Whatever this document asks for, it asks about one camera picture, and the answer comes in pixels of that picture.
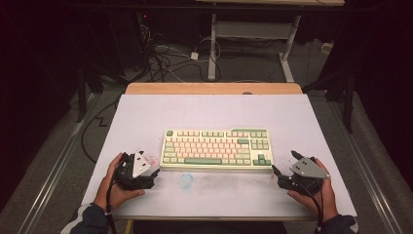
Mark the white power strip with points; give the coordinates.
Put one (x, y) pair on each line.
(326, 47)

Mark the white power adapter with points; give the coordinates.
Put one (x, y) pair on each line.
(194, 55)

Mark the person's right hand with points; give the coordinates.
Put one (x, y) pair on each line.
(326, 201)

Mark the metal floor rail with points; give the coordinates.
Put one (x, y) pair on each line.
(55, 169)
(367, 175)

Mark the person's left hand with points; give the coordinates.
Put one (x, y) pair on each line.
(108, 191)

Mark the wooden table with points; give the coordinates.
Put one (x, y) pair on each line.
(211, 88)

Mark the white metal desk frame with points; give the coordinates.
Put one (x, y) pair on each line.
(212, 48)

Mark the green and pink keyboard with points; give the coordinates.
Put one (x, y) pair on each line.
(214, 146)

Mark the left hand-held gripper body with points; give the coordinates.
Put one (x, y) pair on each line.
(133, 180)

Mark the black metal stand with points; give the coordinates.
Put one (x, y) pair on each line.
(81, 97)
(349, 104)

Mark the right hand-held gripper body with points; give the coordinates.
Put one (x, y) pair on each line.
(307, 169)

